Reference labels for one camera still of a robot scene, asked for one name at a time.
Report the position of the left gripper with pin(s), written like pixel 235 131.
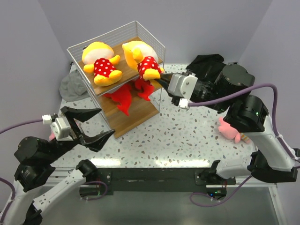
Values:
pixel 95 142

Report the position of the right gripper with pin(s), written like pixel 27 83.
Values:
pixel 165 79

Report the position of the red shark plush back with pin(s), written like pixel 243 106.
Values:
pixel 144 87

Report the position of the red shark plush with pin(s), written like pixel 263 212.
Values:
pixel 144 87
pixel 123 97

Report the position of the red shark plush front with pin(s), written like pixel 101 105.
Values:
pixel 123 97

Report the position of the yellow plush red dotted dress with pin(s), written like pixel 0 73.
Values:
pixel 99 59

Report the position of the pink plush striped hat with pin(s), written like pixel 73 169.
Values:
pixel 52 136
pixel 231 133

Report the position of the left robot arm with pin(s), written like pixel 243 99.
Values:
pixel 35 156

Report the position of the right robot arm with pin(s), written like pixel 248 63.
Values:
pixel 229 91

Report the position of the black jacket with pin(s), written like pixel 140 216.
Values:
pixel 207 67

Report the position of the grey cloth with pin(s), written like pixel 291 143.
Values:
pixel 72 87

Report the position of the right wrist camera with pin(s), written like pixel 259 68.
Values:
pixel 181 87

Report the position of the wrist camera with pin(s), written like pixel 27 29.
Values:
pixel 181 87
pixel 59 126

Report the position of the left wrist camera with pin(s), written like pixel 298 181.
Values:
pixel 59 126

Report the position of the white wire wooden shelf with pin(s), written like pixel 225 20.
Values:
pixel 140 110

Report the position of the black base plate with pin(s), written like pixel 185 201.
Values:
pixel 157 179

